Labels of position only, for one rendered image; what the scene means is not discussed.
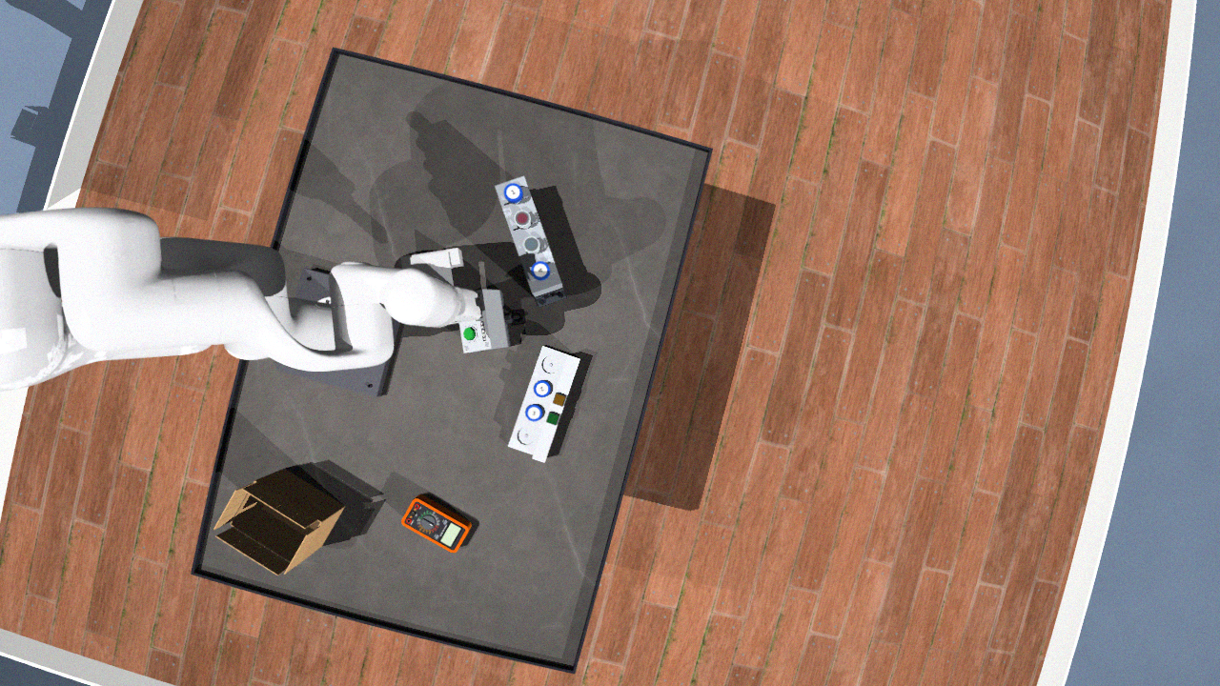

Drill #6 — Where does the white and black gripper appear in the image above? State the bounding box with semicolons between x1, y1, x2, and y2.
445;287;483;326

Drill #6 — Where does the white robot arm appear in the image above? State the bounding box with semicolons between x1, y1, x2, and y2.
0;208;464;392

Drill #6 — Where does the orange digital multimeter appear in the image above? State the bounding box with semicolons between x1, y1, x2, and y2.
401;494;472;553

